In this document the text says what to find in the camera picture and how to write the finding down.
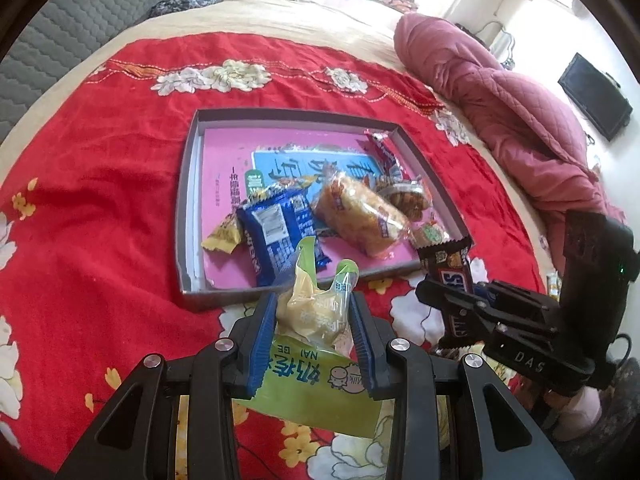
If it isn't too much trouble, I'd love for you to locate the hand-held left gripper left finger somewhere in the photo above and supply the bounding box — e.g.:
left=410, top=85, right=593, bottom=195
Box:
left=55, top=292, right=278, bottom=480

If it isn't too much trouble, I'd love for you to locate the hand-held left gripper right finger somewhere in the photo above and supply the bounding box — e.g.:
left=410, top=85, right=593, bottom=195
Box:
left=348, top=290, right=576, bottom=480

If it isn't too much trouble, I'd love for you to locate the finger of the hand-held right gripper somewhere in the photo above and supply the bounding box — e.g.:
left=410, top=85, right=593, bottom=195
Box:
left=472, top=281, right=556, bottom=321
left=415, top=279, right=506, bottom=333

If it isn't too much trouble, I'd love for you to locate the brown chocolate bar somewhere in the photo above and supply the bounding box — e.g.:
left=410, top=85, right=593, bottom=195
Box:
left=416, top=237, right=473, bottom=338

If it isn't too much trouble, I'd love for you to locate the green yellow cake packet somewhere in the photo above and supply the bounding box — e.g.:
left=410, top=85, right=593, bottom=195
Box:
left=245, top=236, right=396, bottom=438

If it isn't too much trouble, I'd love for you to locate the grey cardboard box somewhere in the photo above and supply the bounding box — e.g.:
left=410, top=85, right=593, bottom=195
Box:
left=176, top=108, right=472, bottom=311

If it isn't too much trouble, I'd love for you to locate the round biscuit packet green label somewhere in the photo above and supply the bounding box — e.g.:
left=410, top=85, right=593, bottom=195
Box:
left=409, top=215, right=451, bottom=251

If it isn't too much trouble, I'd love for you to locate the dark blue cookie packet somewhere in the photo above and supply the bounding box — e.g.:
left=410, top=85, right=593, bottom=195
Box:
left=236, top=185, right=332, bottom=287

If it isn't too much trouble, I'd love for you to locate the clear round cookie packet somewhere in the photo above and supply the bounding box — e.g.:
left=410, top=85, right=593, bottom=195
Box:
left=377, top=177, right=432, bottom=221

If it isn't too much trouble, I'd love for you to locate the clear rice cracker packet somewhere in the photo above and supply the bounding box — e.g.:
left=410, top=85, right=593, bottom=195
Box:
left=311, top=170, right=411, bottom=260

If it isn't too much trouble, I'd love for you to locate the yellow snack packet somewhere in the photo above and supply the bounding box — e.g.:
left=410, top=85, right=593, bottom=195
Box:
left=201, top=210, right=246, bottom=256

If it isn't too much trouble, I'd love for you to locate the red snack packet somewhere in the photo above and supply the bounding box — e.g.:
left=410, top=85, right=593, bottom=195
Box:
left=365, top=130, right=406, bottom=181

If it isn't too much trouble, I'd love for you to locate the black flat screen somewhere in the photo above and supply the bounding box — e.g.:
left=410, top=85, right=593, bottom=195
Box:
left=557, top=52, right=633, bottom=142

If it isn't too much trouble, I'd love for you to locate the pink quilt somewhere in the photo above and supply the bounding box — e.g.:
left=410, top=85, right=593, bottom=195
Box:
left=393, top=12, right=626, bottom=226

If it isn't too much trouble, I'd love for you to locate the pink book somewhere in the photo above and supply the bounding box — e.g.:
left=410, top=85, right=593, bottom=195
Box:
left=192, top=127, right=426, bottom=291

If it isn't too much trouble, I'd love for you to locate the red floral blanket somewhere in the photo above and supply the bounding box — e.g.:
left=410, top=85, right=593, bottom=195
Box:
left=0, top=32, right=546, bottom=480

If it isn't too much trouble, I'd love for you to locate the dark patterned pillow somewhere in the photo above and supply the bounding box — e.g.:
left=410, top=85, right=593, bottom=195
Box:
left=149, top=0, right=226, bottom=18

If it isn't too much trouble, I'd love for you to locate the grey quilted headboard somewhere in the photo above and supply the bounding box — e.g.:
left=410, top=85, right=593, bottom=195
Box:
left=0, top=0, right=188, bottom=78

